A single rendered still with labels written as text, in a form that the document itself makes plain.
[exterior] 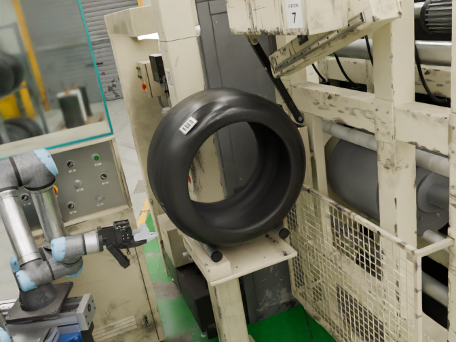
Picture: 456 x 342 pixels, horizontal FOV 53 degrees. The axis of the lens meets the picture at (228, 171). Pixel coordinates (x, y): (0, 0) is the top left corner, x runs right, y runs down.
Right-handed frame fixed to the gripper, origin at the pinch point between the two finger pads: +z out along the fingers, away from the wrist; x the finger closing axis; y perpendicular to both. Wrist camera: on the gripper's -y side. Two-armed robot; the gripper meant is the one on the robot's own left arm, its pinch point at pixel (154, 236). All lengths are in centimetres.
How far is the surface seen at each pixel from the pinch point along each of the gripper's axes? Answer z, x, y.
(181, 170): 8.7, -12.0, 27.6
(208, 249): 18.5, -6.4, -6.3
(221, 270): 21.6, -11.0, -13.6
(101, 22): 97, 957, 86
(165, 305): 21, 102, -99
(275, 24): 42, -16, 73
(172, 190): 5.4, -11.3, 20.9
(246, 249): 37.9, 3.1, -15.2
